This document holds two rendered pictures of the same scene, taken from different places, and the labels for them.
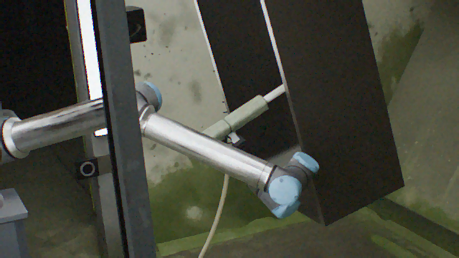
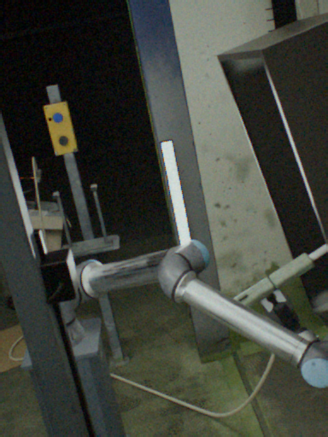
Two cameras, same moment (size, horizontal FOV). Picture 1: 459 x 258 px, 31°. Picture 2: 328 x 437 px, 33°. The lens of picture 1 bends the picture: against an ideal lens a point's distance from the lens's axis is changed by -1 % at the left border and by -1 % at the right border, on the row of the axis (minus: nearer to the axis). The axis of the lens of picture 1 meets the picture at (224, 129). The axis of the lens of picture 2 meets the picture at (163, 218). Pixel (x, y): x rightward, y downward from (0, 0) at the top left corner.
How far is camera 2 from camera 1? 1.02 m
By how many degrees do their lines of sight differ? 19
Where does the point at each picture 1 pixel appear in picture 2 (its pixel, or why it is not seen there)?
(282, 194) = (315, 377)
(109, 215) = (198, 320)
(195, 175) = not seen: hidden behind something
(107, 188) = not seen: hidden behind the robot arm
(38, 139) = (108, 285)
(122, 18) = (32, 281)
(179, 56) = (254, 189)
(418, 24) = not seen: outside the picture
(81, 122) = (139, 276)
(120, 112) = (45, 387)
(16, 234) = (90, 368)
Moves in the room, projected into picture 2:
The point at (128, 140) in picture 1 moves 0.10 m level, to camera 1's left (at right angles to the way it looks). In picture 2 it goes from (59, 418) to (8, 416)
